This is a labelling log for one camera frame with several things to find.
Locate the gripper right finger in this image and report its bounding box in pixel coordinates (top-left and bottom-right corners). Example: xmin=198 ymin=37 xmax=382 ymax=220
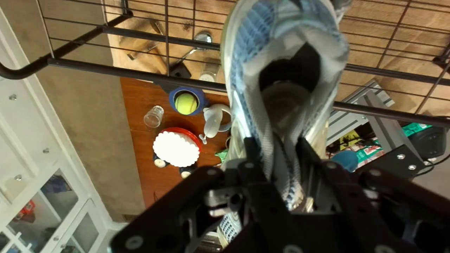
xmin=296 ymin=138 xmax=450 ymax=253

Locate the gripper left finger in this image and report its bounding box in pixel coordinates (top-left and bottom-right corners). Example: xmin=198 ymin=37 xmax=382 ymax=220
xmin=110 ymin=137 xmax=293 ymax=253

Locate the white and blue sports shoe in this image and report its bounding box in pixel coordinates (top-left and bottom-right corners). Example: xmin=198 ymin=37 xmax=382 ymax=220
xmin=221 ymin=0 xmax=353 ymax=213

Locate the white scalloped plate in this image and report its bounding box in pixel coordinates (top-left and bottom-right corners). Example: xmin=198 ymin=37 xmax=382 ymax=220
xmin=153 ymin=131 xmax=201 ymax=168

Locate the blue bowl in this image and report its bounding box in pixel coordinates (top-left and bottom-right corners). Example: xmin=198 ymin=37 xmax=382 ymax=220
xmin=332 ymin=150 xmax=359 ymax=173

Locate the white remote control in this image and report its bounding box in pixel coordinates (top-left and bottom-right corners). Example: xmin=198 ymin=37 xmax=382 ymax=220
xmin=217 ymin=211 xmax=244 ymax=244

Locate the brown wooden table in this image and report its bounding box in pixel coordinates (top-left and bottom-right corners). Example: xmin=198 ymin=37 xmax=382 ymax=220
xmin=120 ymin=77 xmax=233 ymax=208

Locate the red round lid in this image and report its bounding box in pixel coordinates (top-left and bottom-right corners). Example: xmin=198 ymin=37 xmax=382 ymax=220
xmin=160 ymin=127 xmax=203 ymax=151

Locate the white pitcher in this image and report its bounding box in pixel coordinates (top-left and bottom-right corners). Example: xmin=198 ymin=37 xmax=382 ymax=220
xmin=199 ymin=103 xmax=232 ymax=145

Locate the black device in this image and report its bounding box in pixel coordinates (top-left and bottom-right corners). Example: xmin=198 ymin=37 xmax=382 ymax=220
xmin=409 ymin=125 xmax=449 ymax=161

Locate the clear plastic cup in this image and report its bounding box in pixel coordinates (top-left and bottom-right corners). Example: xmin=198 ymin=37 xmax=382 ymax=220
xmin=143 ymin=105 xmax=165 ymax=128

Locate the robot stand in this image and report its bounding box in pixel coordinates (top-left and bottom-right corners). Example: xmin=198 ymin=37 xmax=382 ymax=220
xmin=327 ymin=80 xmax=424 ymax=157

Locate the yellow tennis ball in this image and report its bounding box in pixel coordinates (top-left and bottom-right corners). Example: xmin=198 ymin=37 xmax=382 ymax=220
xmin=175 ymin=92 xmax=198 ymax=115

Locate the blue tape roll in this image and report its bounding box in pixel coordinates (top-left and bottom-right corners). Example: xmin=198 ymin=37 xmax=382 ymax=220
xmin=168 ymin=86 xmax=208 ymax=116

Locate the glass jar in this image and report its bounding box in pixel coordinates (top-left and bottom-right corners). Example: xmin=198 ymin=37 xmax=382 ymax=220
xmin=199 ymin=63 xmax=220 ymax=83

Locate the white glass-door cabinet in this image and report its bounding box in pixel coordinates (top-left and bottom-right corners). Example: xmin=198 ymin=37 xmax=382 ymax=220
xmin=0 ymin=7 xmax=122 ymax=253

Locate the black bracket plate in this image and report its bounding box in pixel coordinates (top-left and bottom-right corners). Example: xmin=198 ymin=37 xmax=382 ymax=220
xmin=358 ymin=145 xmax=426 ymax=177

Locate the black cable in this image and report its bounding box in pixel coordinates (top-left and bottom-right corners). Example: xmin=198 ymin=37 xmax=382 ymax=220
xmin=415 ymin=153 xmax=450 ymax=177

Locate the black wire rack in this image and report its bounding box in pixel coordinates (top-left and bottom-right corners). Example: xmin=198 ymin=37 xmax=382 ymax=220
xmin=0 ymin=0 xmax=450 ymax=129

